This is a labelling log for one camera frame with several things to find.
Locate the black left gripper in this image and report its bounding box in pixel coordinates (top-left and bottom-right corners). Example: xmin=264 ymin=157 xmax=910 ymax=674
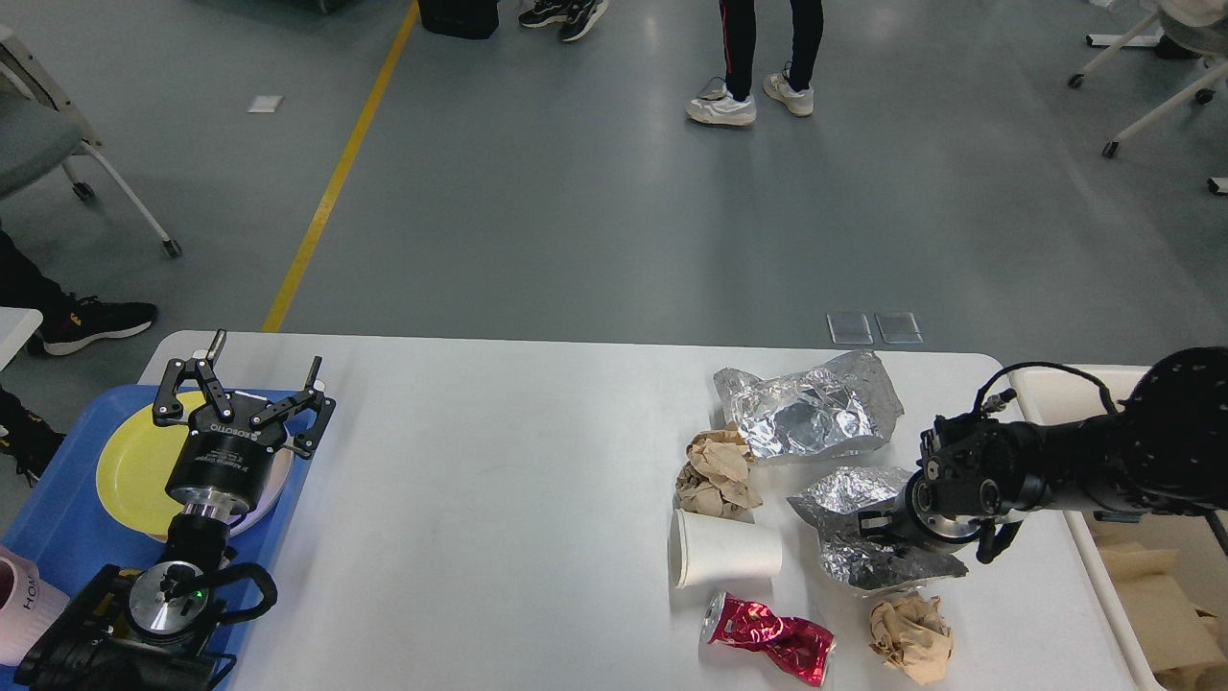
xmin=150 ymin=330 xmax=336 ymax=515

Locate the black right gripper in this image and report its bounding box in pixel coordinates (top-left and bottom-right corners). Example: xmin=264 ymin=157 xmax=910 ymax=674
xmin=857 ymin=473 xmax=980 ymax=554

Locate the aluminium foil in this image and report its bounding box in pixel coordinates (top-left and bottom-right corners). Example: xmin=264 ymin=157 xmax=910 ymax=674
xmin=712 ymin=349 xmax=905 ymax=460
xmin=787 ymin=466 xmax=968 ymax=596

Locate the yellow plastic plate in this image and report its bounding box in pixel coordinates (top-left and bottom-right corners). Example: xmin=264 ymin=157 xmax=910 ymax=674
xmin=96 ymin=404 xmax=188 ymax=542

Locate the small brown paper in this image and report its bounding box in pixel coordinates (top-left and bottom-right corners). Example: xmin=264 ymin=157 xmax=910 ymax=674
xmin=869 ymin=593 xmax=955 ymax=685

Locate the brown paper ball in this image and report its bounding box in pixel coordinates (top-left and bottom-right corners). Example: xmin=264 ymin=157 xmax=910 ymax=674
xmin=675 ymin=425 xmax=763 ymax=519

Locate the pink mug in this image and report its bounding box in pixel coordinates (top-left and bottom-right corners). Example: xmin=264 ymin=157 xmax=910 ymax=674
xmin=1 ymin=546 xmax=71 ymax=666

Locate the brown paper bag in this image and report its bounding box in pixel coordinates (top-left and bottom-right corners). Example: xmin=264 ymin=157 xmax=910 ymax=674
xmin=1099 ymin=542 xmax=1226 ymax=690
xmin=1088 ymin=515 xmax=1226 ymax=690

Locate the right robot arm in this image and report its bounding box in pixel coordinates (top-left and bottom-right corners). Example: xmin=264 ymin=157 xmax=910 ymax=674
xmin=857 ymin=346 xmax=1227 ymax=563

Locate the pink plate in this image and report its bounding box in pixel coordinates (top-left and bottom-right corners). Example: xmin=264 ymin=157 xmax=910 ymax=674
xmin=228 ymin=449 xmax=293 ymax=536

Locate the crushed red can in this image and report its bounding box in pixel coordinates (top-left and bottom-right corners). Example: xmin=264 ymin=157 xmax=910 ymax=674
xmin=700 ymin=592 xmax=835 ymax=689

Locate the white paper cup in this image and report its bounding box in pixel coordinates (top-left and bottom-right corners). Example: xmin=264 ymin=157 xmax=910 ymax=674
xmin=670 ymin=509 xmax=783 ymax=587

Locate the right floor socket plate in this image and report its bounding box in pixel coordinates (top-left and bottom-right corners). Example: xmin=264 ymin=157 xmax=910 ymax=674
xmin=874 ymin=311 xmax=925 ymax=346

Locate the floor socket plate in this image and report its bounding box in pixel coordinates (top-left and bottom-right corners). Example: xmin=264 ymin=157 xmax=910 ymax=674
xmin=874 ymin=311 xmax=925 ymax=346
xmin=826 ymin=312 xmax=876 ymax=346

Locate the left floor socket plate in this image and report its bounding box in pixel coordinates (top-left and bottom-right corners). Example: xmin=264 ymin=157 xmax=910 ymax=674
xmin=826 ymin=312 xmax=876 ymax=346

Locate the person in dark clothes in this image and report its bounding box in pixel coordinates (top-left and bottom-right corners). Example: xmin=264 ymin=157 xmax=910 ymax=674
xmin=1 ymin=232 xmax=158 ymax=485

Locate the white side table corner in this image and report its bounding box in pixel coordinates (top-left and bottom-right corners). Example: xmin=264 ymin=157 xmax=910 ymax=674
xmin=0 ymin=306 xmax=43 ymax=369

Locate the beige plastic bin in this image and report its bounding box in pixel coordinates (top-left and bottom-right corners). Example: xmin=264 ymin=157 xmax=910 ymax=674
xmin=1009 ymin=368 xmax=1226 ymax=690

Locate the grey office chair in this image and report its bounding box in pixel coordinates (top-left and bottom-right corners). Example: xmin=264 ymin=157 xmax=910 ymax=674
xmin=1 ymin=25 xmax=181 ymax=257

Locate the person with white sneakers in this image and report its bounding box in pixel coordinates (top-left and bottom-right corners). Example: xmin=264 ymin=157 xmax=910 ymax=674
xmin=685 ymin=1 xmax=825 ymax=128

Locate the black box on floor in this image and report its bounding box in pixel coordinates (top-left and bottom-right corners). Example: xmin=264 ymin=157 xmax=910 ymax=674
xmin=418 ymin=0 xmax=499 ymax=41

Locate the person with black sneakers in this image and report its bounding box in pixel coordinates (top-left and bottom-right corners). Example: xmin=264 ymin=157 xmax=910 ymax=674
xmin=518 ymin=1 xmax=609 ymax=42

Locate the white chair base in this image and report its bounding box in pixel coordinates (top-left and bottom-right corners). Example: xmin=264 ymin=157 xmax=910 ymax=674
xmin=1066 ymin=1 xmax=1227 ymax=160

